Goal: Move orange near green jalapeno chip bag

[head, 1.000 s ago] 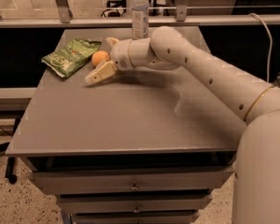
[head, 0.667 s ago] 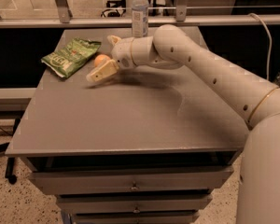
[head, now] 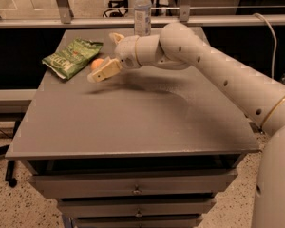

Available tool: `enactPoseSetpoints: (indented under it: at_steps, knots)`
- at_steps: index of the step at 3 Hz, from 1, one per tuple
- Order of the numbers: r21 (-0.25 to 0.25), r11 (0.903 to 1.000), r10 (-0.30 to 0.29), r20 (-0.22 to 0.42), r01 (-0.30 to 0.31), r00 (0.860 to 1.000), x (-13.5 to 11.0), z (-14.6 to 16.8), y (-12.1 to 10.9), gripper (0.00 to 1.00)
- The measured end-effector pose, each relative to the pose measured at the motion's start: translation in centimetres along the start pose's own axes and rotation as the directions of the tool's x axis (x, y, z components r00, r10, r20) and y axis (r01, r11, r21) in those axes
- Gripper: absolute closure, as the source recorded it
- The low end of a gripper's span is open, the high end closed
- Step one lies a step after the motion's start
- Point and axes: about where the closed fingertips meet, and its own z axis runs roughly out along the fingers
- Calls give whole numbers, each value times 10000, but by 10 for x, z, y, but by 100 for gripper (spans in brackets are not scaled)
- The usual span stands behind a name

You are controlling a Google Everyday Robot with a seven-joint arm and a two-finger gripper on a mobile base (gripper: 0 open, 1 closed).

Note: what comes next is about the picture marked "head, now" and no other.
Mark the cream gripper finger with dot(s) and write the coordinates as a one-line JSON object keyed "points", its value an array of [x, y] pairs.
{"points": [[116, 38], [107, 69]]}

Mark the black chair base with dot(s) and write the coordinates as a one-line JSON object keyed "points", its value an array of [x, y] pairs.
{"points": [[9, 178]]}

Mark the top grey drawer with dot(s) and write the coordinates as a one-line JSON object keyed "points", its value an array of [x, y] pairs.
{"points": [[75, 186]]}

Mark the grey drawer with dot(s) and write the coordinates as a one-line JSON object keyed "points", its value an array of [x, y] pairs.
{"points": [[75, 186], [137, 207], [182, 221]]}

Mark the grey drawer cabinet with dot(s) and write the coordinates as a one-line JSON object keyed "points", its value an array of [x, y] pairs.
{"points": [[142, 121]]}

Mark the orange fruit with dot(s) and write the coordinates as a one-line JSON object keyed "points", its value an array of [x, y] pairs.
{"points": [[96, 63]]}

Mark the clear plastic water bottle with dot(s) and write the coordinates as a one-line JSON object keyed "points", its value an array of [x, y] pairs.
{"points": [[142, 17]]}

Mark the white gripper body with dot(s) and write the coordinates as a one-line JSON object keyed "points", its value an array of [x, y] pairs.
{"points": [[125, 51]]}

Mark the middle grey drawer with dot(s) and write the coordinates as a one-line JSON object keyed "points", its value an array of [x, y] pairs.
{"points": [[137, 207]]}

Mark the bottom grey drawer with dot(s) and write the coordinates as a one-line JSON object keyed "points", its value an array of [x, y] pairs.
{"points": [[182, 221]]}

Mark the green jalapeno chip bag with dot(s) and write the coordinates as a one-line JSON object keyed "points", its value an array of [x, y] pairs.
{"points": [[67, 62]]}

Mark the grey metal railing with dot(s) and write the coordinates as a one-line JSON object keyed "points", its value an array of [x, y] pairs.
{"points": [[30, 14]]}

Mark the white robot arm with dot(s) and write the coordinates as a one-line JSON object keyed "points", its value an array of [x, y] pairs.
{"points": [[259, 97]]}

